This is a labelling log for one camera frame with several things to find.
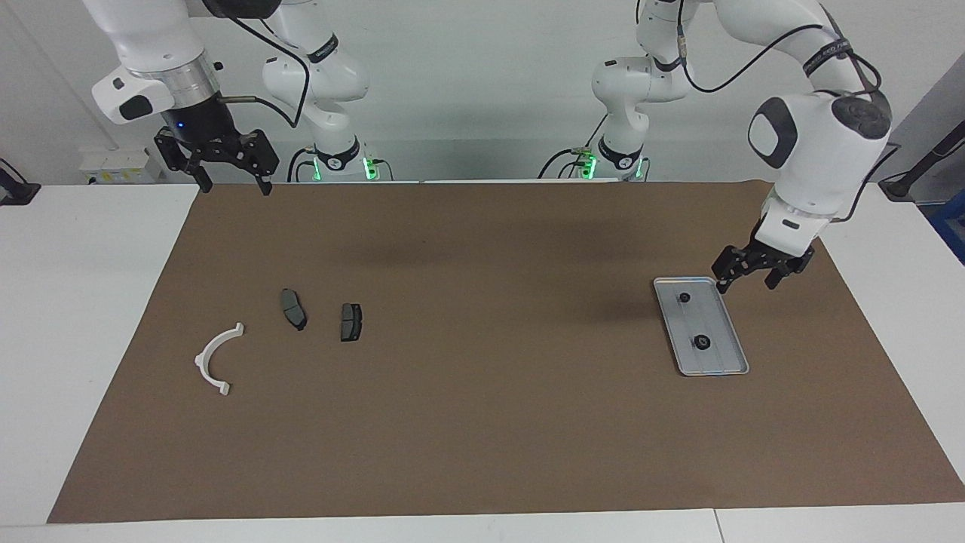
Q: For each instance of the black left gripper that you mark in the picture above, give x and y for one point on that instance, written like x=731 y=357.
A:
x=780 y=258

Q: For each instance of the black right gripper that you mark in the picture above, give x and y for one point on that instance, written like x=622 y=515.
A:
x=203 y=128

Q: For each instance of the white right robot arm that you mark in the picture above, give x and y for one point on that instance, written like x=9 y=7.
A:
x=151 y=30

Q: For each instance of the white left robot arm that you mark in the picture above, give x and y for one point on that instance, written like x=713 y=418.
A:
x=807 y=143

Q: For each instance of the silver metal tray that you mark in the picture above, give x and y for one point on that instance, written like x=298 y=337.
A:
x=697 y=320

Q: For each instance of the white power strip box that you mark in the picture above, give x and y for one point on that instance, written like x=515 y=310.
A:
x=113 y=166

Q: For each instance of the dark grey curved brake pad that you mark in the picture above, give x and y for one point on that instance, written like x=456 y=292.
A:
x=292 y=309

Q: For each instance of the dark grey rectangular brake pad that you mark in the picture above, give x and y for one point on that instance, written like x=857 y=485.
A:
x=351 y=322

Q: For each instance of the blue crate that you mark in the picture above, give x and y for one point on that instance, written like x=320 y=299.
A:
x=951 y=226

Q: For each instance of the brown table mat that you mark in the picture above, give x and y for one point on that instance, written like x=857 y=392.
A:
x=482 y=422

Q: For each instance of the white curved plastic bracket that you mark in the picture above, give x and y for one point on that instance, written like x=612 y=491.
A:
x=200 y=361

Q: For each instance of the black clamp mount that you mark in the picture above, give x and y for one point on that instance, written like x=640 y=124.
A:
x=15 y=192

